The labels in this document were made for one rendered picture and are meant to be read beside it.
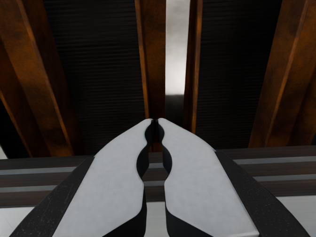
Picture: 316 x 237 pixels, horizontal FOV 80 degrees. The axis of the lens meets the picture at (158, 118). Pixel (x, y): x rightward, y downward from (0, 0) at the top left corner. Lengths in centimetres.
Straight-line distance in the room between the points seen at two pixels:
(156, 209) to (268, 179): 12
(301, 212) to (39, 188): 26
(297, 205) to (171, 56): 21
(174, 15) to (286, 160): 20
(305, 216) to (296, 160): 5
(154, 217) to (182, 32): 21
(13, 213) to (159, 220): 14
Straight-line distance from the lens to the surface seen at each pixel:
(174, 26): 26
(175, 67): 27
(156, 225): 22
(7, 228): 27
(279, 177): 23
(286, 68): 32
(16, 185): 25
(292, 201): 23
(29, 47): 36
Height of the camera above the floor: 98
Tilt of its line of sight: 60 degrees down
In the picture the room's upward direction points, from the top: 179 degrees clockwise
